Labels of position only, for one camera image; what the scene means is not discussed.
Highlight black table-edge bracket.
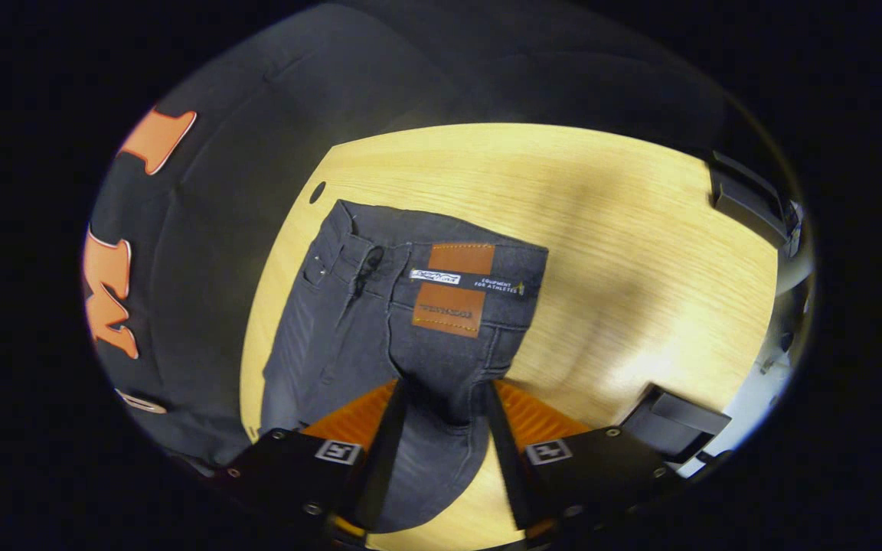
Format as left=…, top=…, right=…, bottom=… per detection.
left=619, top=385, right=733, bottom=465
left=707, top=149, right=799, bottom=249

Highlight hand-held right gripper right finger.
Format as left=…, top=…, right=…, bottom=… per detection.
left=485, top=378, right=681, bottom=541

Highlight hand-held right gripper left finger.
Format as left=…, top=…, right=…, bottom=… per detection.
left=217, top=378, right=409, bottom=539

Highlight black jeans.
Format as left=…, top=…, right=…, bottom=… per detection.
left=260, top=199, right=550, bottom=534

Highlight black backdrop cloth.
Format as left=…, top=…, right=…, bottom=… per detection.
left=81, top=0, right=803, bottom=469

